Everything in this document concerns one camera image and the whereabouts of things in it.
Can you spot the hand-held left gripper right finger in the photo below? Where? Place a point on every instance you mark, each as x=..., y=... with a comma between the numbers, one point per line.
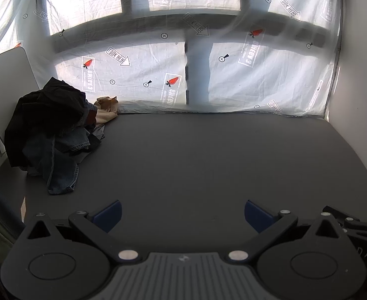
x=257, y=217

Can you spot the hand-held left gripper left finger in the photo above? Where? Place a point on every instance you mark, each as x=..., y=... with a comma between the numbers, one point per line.
x=108, y=217

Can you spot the black garment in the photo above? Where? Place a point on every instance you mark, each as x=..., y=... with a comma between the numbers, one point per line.
x=46, y=109

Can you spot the blue jeans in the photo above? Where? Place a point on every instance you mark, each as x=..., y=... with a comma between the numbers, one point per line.
x=64, y=175

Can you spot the dark red cloth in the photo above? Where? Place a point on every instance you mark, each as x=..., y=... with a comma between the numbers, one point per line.
x=91, y=118

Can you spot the beige garment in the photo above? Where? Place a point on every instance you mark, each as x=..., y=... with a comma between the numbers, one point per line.
x=106, y=115

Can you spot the printed white sheet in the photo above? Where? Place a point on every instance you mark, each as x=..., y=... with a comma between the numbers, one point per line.
x=133, y=68

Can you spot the white panel board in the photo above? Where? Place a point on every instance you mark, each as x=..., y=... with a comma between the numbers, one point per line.
x=8, y=78

